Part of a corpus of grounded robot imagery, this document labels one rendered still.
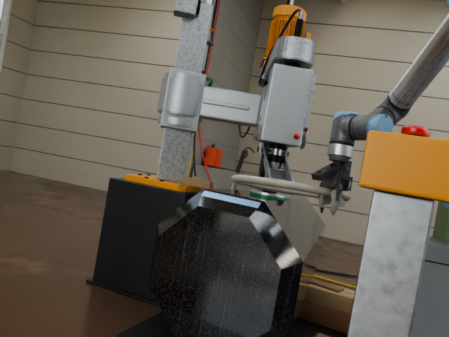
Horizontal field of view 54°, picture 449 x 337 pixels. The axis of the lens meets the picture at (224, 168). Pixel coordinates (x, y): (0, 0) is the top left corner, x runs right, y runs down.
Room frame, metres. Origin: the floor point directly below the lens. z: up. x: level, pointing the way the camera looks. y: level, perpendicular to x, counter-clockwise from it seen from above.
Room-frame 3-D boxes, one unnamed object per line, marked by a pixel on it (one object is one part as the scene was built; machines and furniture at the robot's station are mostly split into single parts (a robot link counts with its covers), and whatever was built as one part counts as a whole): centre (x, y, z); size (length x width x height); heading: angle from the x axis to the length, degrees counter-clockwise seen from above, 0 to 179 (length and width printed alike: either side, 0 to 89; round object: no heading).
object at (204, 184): (3.04, 0.16, 0.81); 0.20 x 0.10 x 0.05; 76
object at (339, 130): (1.64, -0.42, 1.19); 0.10 x 0.09 x 0.12; 37
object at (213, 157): (6.03, 0.16, 1.00); 0.50 x 0.22 x 0.33; 164
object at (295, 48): (2.81, -0.27, 1.63); 0.96 x 0.25 x 0.17; 0
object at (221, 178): (6.09, -0.08, 0.43); 1.30 x 0.62 x 0.86; 164
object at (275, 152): (2.47, -0.27, 1.15); 0.12 x 0.09 x 0.30; 0
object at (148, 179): (3.18, 0.38, 0.76); 0.49 x 0.49 x 0.05; 68
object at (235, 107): (3.16, 0.18, 1.37); 0.74 x 0.34 x 0.25; 85
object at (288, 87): (2.54, -0.27, 1.33); 0.36 x 0.22 x 0.45; 0
